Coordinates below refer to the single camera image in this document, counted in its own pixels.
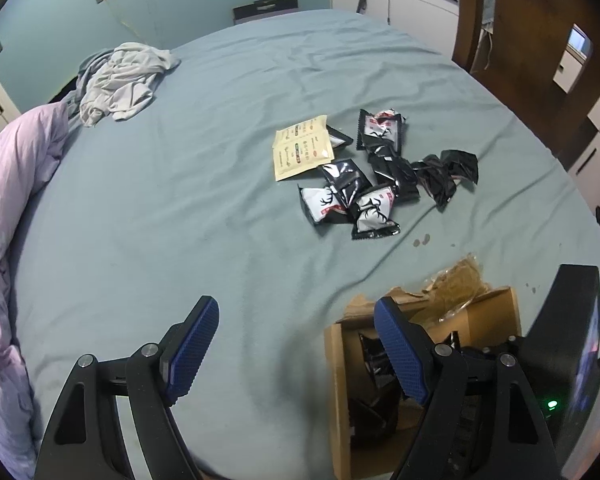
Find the black box behind bed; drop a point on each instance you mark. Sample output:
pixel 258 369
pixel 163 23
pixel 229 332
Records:
pixel 263 9

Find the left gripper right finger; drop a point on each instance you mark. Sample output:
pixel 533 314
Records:
pixel 480 418

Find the brown wooden chair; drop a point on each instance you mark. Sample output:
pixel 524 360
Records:
pixel 528 40

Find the black white snack packet top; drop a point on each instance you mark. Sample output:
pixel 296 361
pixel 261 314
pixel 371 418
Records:
pixel 387 127

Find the clear plastic wrap on box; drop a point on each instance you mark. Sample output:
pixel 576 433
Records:
pixel 453 288

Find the beige snack packet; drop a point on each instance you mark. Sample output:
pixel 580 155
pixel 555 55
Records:
pixel 301 147

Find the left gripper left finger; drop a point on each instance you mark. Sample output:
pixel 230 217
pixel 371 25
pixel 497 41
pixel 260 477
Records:
pixel 84 440

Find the grey crumpled clothing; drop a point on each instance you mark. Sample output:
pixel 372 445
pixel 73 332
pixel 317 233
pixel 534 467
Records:
pixel 120 82

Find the teal bed sheet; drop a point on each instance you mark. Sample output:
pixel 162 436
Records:
pixel 143 217

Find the black white deer snack packet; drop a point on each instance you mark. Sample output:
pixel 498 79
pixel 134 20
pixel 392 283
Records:
pixel 372 214

